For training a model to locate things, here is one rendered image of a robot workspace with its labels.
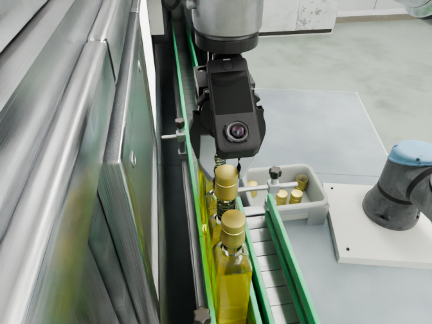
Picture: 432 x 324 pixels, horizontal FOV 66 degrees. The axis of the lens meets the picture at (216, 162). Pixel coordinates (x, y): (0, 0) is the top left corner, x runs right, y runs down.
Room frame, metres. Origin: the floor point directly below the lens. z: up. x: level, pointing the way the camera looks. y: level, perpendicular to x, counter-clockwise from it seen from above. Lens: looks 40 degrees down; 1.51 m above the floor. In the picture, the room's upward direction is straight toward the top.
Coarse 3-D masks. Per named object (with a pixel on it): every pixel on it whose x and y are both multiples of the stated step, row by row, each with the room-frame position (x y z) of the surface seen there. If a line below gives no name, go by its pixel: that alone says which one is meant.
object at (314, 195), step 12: (252, 168) 0.78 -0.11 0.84; (264, 168) 0.78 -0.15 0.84; (288, 168) 0.78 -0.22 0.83; (300, 168) 0.79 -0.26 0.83; (264, 180) 0.77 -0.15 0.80; (288, 180) 0.78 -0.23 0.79; (312, 180) 0.74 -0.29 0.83; (264, 192) 0.74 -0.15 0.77; (288, 192) 0.74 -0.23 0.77; (312, 192) 0.72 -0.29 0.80; (324, 192) 0.67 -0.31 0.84; (252, 204) 0.63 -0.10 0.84; (264, 204) 0.69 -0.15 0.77; (288, 204) 0.63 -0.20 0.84; (300, 204) 0.63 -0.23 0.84; (312, 204) 0.63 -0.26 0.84; (324, 204) 0.63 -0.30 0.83
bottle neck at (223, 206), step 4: (220, 204) 0.35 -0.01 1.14; (224, 204) 0.35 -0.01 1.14; (228, 204) 0.35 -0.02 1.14; (232, 204) 0.35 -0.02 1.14; (220, 208) 0.35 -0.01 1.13; (224, 208) 0.35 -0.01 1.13; (228, 208) 0.35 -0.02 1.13; (232, 208) 0.35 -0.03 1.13; (220, 212) 0.35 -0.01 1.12; (220, 216) 0.35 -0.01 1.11; (220, 220) 0.35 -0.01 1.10; (220, 224) 0.35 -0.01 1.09
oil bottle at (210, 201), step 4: (208, 192) 0.43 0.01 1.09; (212, 192) 0.42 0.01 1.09; (208, 196) 0.42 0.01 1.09; (212, 196) 0.41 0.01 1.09; (208, 200) 0.41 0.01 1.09; (212, 200) 0.41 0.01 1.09; (216, 200) 0.40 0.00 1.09; (236, 200) 0.41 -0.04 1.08; (208, 204) 0.40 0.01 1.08; (212, 204) 0.40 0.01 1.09; (216, 204) 0.40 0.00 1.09; (236, 204) 0.40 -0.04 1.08; (208, 208) 0.40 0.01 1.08; (212, 208) 0.39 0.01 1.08; (216, 208) 0.39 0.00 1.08; (236, 208) 0.40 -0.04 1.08; (208, 212) 0.39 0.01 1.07; (212, 212) 0.39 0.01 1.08; (216, 212) 0.39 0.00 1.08; (208, 216) 0.39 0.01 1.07
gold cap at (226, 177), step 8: (216, 168) 0.37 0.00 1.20; (224, 168) 0.37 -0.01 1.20; (232, 168) 0.37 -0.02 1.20; (216, 176) 0.35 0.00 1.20; (224, 176) 0.35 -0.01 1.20; (232, 176) 0.35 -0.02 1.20; (216, 184) 0.35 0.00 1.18; (224, 184) 0.34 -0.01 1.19; (232, 184) 0.34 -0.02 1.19; (216, 192) 0.35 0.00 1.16; (224, 192) 0.34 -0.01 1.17; (232, 192) 0.35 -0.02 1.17; (224, 200) 0.34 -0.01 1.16; (232, 200) 0.34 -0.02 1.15
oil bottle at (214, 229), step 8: (216, 216) 0.37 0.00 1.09; (208, 224) 0.36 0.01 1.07; (216, 224) 0.35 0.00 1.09; (208, 232) 0.36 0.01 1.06; (216, 232) 0.34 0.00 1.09; (208, 240) 0.36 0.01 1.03; (216, 240) 0.33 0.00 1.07; (208, 248) 0.37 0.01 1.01; (208, 256) 0.37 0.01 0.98; (208, 264) 0.37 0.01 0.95
